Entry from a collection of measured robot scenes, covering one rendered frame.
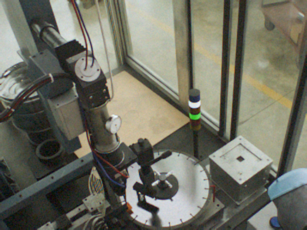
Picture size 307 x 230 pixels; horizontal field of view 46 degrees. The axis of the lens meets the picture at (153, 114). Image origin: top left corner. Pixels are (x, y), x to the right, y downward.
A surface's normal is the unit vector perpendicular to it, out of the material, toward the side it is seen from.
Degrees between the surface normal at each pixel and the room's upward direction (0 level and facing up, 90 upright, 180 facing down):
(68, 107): 90
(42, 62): 0
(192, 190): 0
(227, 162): 0
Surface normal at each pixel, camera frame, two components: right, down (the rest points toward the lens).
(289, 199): -0.82, -0.21
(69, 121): 0.58, 0.52
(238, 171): -0.10, -0.72
